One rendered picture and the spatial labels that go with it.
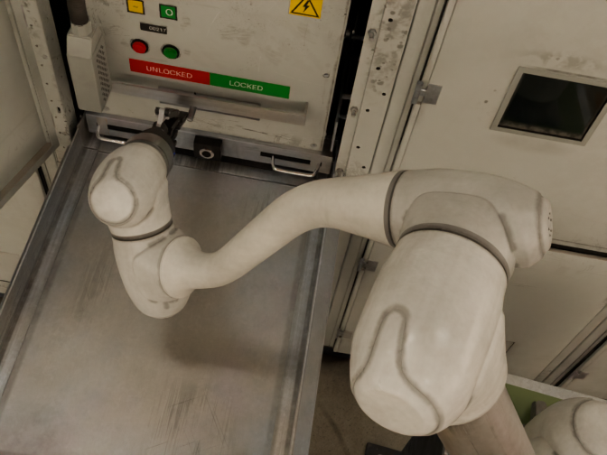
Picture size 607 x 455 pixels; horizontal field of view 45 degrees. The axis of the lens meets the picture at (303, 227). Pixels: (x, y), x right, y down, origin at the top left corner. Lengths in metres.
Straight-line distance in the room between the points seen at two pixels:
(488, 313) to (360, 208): 0.23
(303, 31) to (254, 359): 0.61
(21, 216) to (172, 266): 0.88
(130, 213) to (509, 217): 0.56
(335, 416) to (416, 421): 1.55
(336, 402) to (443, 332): 1.59
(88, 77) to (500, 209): 0.84
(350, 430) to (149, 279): 1.22
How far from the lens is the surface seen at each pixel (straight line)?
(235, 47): 1.42
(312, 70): 1.42
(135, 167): 1.14
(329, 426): 2.28
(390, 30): 1.28
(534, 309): 1.98
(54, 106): 1.62
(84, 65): 1.40
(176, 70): 1.50
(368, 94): 1.39
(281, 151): 1.59
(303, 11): 1.33
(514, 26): 1.25
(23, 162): 1.69
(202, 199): 1.59
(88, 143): 1.70
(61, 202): 1.61
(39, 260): 1.55
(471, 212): 0.82
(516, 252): 0.84
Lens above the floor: 2.15
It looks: 56 degrees down
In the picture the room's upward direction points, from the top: 10 degrees clockwise
